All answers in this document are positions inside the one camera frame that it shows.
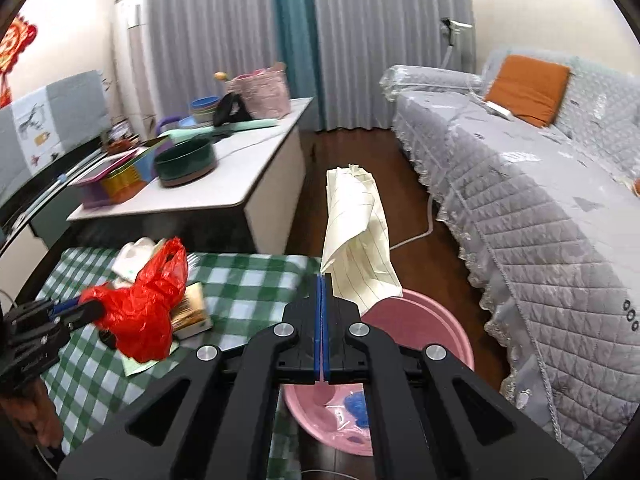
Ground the white standing air conditioner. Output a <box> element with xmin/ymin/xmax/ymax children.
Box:
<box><xmin>112</xmin><ymin>0</ymin><xmax>162</xmax><ymax>142</ymax></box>

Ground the white foam tray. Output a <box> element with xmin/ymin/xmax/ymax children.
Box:
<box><xmin>111</xmin><ymin>236</ymin><xmax>168</xmax><ymax>283</ymax></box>

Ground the cream striped paper bag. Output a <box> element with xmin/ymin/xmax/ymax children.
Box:
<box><xmin>320</xmin><ymin>162</ymin><xmax>403</xmax><ymax>311</ymax></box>

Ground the mint green cloth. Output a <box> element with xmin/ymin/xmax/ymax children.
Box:
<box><xmin>160</xmin><ymin>119</ymin><xmax>278</xmax><ymax>142</ymax></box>

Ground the pink woven basket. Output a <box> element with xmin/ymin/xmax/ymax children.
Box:
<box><xmin>227</xmin><ymin>62</ymin><xmax>292</xmax><ymax>120</ymax></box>

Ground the white power cable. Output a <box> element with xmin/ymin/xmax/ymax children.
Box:
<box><xmin>390</xmin><ymin>85</ymin><xmax>493</xmax><ymax>252</ymax></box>

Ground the yellow snack box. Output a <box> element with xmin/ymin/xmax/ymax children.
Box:
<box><xmin>170</xmin><ymin>281</ymin><xmax>213</xmax><ymax>340</ymax></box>

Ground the colourful striped tin box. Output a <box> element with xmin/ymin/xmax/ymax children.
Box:
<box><xmin>75</xmin><ymin>135</ymin><xmax>171</xmax><ymax>208</ymax></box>

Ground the red plastic bag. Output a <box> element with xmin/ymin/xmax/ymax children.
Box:
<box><xmin>80</xmin><ymin>236</ymin><xmax>190</xmax><ymax>363</ymax></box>

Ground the grey curtain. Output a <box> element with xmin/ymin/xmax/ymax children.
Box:
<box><xmin>137</xmin><ymin>0</ymin><xmax>281</xmax><ymax>136</ymax></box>
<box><xmin>307</xmin><ymin>0</ymin><xmax>476</xmax><ymax>133</ymax></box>

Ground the pink plastic basin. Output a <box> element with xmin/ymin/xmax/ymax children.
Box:
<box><xmin>282</xmin><ymin>287</ymin><xmax>475</xmax><ymax>457</ymax></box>

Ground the white floor lamp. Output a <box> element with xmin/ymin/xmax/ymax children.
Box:
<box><xmin>440</xmin><ymin>17</ymin><xmax>473</xmax><ymax>68</ymax></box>

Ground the teal curtain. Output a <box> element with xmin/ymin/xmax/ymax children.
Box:
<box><xmin>270</xmin><ymin>0</ymin><xmax>326</xmax><ymax>131</ymax></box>

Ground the grey television dust cover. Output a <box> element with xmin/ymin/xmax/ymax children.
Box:
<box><xmin>0</xmin><ymin>70</ymin><xmax>113</xmax><ymax>196</ymax></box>

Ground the green checkered cloth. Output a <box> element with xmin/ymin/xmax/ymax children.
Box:
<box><xmin>37</xmin><ymin>246</ymin><xmax>323</xmax><ymax>480</ymax></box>

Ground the white coffee table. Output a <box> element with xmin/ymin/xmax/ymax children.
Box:
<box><xmin>67</xmin><ymin>97</ymin><xmax>316</xmax><ymax>256</ymax></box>

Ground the stack of pastel bowls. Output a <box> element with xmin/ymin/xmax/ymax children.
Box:
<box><xmin>189</xmin><ymin>96</ymin><xmax>222</xmax><ymax>123</ymax></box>

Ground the black television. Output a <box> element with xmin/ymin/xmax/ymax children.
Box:
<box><xmin>0</xmin><ymin>130</ymin><xmax>117</xmax><ymax>241</ymax></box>

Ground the grey quilted sofa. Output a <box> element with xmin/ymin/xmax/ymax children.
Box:
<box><xmin>379</xmin><ymin>50</ymin><xmax>640</xmax><ymax>471</ymax></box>

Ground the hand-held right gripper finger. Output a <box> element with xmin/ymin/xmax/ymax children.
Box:
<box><xmin>324</xmin><ymin>274</ymin><xmax>586</xmax><ymax>480</ymax></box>
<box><xmin>57</xmin><ymin>274</ymin><xmax>325</xmax><ymax>480</ymax></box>

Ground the blue crumpled wrapper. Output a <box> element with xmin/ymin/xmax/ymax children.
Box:
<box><xmin>342</xmin><ymin>392</ymin><xmax>371</xmax><ymax>426</ymax></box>

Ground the dark green bowl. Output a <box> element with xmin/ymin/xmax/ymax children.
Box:
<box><xmin>154</xmin><ymin>137</ymin><xmax>218</xmax><ymax>188</ymax></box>

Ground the white power strip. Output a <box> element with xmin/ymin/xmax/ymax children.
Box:
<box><xmin>482</xmin><ymin>100</ymin><xmax>516</xmax><ymax>121</ymax></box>

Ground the red knot wall ornament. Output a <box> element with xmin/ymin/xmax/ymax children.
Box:
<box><xmin>0</xmin><ymin>15</ymin><xmax>39</xmax><ymax>108</ymax></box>

